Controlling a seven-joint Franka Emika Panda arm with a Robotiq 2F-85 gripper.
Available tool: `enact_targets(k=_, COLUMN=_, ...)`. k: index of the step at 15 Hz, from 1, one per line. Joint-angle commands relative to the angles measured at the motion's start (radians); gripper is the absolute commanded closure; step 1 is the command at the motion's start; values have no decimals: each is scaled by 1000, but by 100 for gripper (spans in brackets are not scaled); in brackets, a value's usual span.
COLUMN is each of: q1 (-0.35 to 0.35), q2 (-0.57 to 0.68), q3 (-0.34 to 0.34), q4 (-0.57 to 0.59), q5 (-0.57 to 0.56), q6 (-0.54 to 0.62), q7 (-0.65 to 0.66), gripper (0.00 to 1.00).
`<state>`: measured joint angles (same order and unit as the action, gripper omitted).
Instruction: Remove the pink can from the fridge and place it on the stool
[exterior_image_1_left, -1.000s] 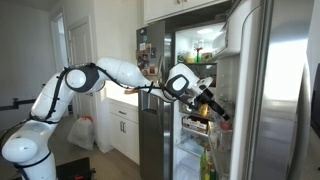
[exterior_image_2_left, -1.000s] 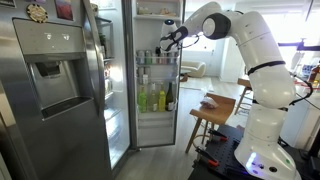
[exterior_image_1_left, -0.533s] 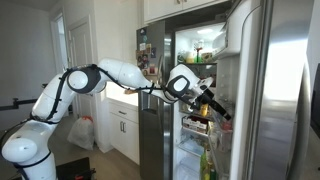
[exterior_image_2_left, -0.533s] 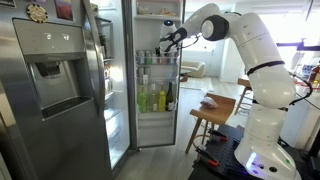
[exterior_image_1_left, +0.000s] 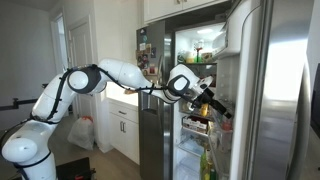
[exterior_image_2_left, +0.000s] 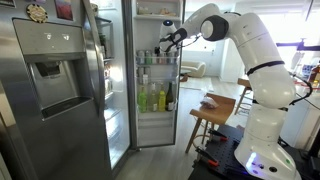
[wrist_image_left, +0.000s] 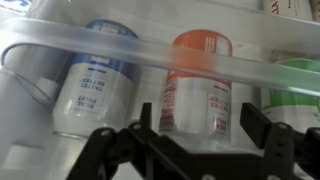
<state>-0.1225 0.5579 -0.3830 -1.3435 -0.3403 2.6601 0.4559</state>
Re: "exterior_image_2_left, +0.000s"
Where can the dark framed fridge magnet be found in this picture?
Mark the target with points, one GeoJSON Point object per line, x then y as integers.
{"type": "Point", "coordinates": [7, 3]}

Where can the white side cabinet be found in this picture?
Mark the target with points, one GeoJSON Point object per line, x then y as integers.
{"type": "Point", "coordinates": [300, 126]}

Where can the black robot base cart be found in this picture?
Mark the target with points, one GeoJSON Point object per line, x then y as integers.
{"type": "Point", "coordinates": [226, 153]}

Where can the round gold fridge magnet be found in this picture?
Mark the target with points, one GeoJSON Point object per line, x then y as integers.
{"type": "Point", "coordinates": [37, 13]}

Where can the wooden stool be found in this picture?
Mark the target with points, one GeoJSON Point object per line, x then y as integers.
{"type": "Point", "coordinates": [216, 113]}

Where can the green drink bottle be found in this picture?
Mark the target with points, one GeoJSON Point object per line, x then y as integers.
{"type": "Point", "coordinates": [142, 101]}

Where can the clear drink bottle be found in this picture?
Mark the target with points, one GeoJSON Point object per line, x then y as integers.
{"type": "Point", "coordinates": [152, 100]}

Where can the red picture fridge magnet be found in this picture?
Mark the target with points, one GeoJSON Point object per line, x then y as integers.
{"type": "Point", "coordinates": [63, 10]}

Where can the short silver can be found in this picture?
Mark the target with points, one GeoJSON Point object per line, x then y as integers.
{"type": "Point", "coordinates": [147, 70]}
{"type": "Point", "coordinates": [140, 71]}

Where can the clear plastic bag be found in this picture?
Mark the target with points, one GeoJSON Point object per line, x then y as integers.
{"type": "Point", "coordinates": [209, 102]}

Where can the tan food package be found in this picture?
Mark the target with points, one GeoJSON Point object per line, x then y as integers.
{"type": "Point", "coordinates": [167, 12]}

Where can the cream armchair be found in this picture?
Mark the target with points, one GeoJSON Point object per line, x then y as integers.
{"type": "Point", "coordinates": [195, 68]}

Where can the small wooden side table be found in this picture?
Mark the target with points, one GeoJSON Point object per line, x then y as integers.
{"type": "Point", "coordinates": [185, 76]}

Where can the water ice dispenser panel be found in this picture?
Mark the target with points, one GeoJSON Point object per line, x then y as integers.
{"type": "Point", "coordinates": [50, 40]}

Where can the amber liquor bottle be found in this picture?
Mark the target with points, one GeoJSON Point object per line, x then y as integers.
{"type": "Point", "coordinates": [315, 73]}

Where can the green drink can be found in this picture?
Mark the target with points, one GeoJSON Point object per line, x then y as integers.
{"type": "Point", "coordinates": [148, 57]}

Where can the wooden chair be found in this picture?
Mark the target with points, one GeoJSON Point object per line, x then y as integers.
{"type": "Point", "coordinates": [245, 83]}

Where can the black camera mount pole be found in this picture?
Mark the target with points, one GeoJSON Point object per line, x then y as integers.
{"type": "Point", "coordinates": [300, 45]}

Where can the silver drink can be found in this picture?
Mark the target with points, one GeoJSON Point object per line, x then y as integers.
{"type": "Point", "coordinates": [170, 57]}
{"type": "Point", "coordinates": [176, 57]}
{"type": "Point", "coordinates": [141, 57]}

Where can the stainless steel fridge body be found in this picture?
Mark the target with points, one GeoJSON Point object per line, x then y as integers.
{"type": "Point", "coordinates": [116, 66]}

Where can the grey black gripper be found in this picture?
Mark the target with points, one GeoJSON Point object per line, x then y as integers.
{"type": "Point", "coordinates": [168, 47]}

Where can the small white jar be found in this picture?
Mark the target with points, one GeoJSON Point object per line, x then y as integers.
{"type": "Point", "coordinates": [145, 80]}

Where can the yellow drink bottle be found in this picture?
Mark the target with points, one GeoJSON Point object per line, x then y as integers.
{"type": "Point", "coordinates": [161, 101]}

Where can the stainless steel fridge door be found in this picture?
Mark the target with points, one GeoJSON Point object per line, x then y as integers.
{"type": "Point", "coordinates": [156, 130]}

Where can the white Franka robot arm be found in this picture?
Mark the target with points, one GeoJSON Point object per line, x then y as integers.
{"type": "Point", "coordinates": [266, 83]}

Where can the white food package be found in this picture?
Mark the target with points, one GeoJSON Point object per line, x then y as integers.
{"type": "Point", "coordinates": [145, 10]}

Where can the dark wine bottle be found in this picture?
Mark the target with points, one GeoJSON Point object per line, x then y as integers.
{"type": "Point", "coordinates": [169, 100]}

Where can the stainless steel freezer door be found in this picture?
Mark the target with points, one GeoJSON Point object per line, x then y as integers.
{"type": "Point", "coordinates": [66, 143]}

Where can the blue box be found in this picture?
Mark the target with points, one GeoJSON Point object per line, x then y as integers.
{"type": "Point", "coordinates": [306, 71]}

